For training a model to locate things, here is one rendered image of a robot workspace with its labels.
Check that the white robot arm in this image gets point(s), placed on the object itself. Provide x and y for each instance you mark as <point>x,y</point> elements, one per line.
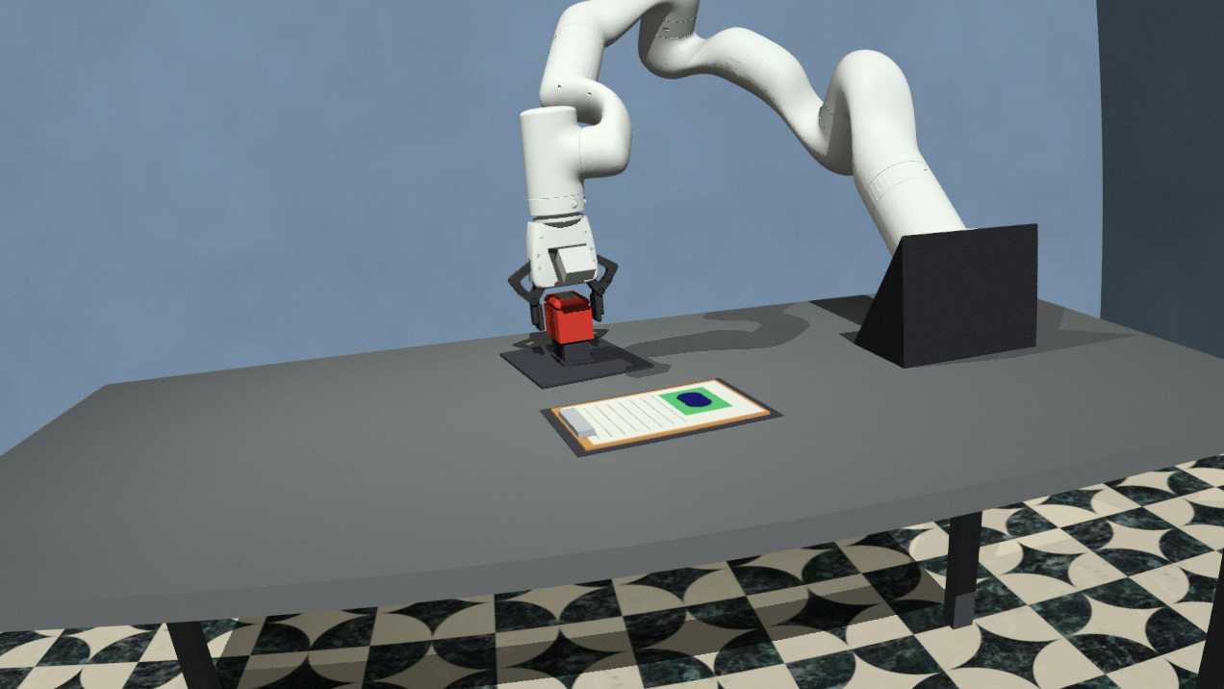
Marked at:
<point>892,178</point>

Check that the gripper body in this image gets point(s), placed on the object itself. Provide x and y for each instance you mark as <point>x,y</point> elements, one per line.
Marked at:
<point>556,232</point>

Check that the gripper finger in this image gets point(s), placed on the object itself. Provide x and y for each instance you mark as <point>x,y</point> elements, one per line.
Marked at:
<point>533,297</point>
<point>598,287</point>

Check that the red self-inking stamp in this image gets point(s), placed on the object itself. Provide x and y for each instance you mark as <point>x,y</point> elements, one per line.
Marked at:
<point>569,323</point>

